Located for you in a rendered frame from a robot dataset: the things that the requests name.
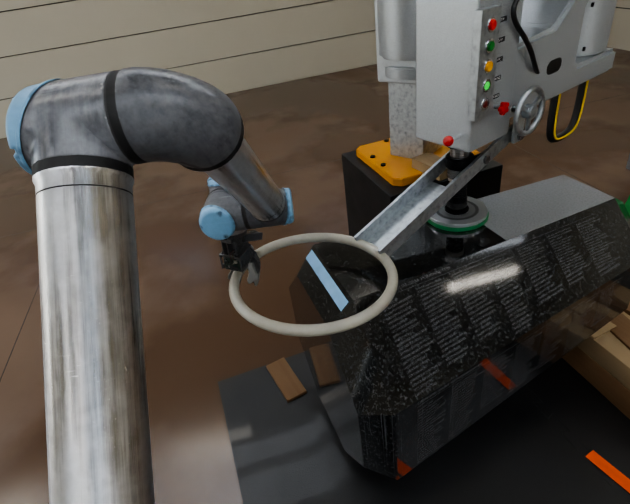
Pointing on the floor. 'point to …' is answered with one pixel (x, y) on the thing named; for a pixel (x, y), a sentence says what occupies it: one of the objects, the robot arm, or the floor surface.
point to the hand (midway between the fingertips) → (248, 279)
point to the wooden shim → (286, 379)
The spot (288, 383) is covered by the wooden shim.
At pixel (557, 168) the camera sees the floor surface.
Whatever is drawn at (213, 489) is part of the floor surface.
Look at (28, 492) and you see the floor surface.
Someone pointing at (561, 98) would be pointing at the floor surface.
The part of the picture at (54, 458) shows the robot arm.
